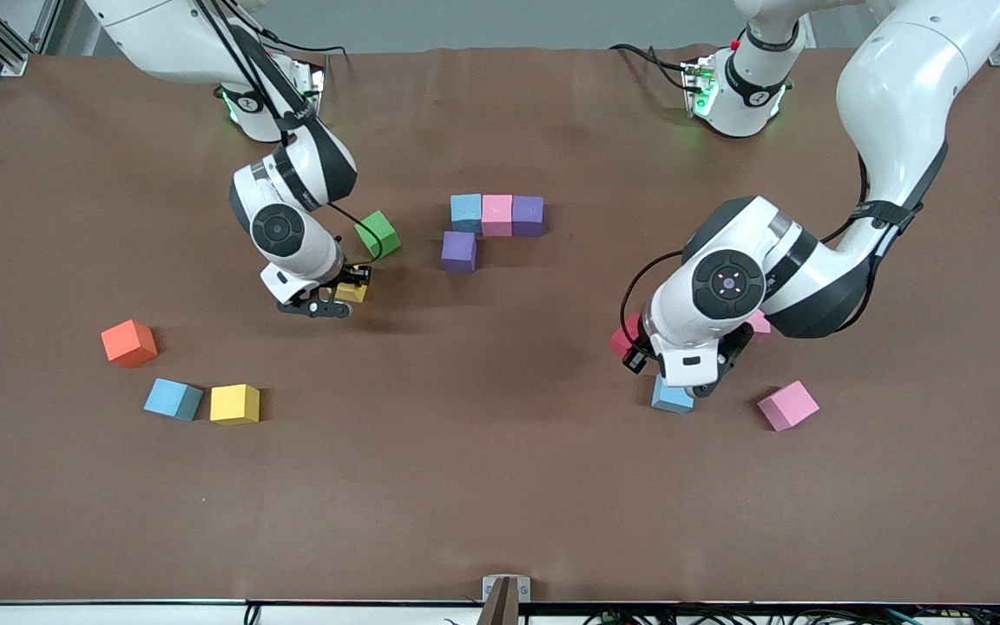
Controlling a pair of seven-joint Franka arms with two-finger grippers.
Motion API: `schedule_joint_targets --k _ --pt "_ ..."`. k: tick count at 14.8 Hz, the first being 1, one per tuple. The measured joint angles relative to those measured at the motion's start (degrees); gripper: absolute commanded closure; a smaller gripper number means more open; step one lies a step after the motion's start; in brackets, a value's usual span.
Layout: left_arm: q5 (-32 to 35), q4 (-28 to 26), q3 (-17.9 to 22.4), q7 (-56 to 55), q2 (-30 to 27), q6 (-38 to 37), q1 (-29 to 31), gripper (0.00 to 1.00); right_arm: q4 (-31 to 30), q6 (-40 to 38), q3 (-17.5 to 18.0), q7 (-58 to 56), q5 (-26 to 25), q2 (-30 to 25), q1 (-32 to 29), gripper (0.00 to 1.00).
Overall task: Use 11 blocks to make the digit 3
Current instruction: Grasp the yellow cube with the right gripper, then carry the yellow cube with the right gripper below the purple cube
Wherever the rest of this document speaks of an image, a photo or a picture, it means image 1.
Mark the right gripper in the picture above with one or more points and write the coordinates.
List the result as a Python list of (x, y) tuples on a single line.
[(349, 275)]

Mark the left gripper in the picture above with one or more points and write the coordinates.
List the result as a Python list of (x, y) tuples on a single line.
[(636, 357)]

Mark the yellow foam cube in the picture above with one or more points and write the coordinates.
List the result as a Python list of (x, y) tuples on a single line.
[(352, 293), (234, 404)]

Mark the red foam cube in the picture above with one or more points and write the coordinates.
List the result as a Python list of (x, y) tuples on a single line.
[(626, 334)]

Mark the purple foam cube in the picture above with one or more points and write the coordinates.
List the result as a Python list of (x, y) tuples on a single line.
[(528, 216), (458, 252)]

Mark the blue foam cube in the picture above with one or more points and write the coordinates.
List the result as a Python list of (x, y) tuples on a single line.
[(672, 399), (466, 214), (172, 398)]

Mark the pink foam cube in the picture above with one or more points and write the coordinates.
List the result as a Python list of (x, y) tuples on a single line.
[(760, 325), (497, 215), (787, 405)]

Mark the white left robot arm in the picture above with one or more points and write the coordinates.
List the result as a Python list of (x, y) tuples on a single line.
[(908, 95)]

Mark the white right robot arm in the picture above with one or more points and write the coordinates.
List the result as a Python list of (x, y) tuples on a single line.
[(170, 35)]

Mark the green foam cube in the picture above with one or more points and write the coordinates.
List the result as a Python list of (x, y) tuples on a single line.
[(377, 234)]

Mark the brown table mat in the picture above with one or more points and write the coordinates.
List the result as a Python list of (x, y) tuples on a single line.
[(465, 503)]

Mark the orange foam cube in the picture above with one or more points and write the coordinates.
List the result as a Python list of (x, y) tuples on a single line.
[(128, 343)]

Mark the grey metal bracket with post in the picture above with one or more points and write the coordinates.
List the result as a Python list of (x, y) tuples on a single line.
[(491, 590)]

